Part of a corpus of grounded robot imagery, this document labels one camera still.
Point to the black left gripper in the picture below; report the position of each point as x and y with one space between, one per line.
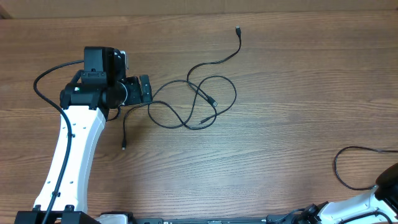
132 83

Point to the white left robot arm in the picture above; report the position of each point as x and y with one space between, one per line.
84 107

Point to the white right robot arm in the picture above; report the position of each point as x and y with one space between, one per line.
375 206

